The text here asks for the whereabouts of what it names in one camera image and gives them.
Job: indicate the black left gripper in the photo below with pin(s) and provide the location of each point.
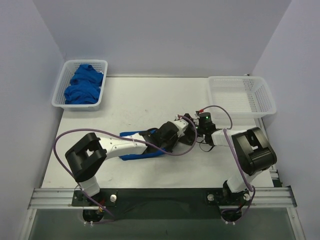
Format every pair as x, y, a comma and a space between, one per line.
171, 134

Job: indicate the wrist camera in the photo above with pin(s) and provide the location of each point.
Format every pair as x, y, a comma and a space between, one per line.
185, 119
204, 119

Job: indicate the white perforated right basket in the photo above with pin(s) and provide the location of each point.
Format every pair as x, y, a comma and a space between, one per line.
243, 97

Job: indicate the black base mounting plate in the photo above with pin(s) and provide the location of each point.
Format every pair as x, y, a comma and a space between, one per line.
161, 204

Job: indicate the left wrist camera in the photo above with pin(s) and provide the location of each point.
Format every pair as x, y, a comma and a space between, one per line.
185, 119

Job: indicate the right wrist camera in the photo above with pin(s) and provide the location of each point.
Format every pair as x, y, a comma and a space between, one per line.
204, 119

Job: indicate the white perforated left basket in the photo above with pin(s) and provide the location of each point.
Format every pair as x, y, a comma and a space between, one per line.
67, 72

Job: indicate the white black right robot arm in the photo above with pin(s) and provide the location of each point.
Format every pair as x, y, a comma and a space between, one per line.
250, 148

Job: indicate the white perforated basket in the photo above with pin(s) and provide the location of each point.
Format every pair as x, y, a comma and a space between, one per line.
243, 97
67, 72

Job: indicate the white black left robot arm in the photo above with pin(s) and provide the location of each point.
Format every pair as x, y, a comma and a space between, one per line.
88, 154

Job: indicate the aluminium frame rail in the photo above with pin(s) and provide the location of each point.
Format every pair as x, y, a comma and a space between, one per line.
107, 181

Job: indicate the blue towel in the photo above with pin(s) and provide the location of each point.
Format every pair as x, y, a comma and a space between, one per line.
138, 156

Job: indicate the crumpled blue towels in basket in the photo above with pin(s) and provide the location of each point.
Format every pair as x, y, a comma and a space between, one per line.
84, 87

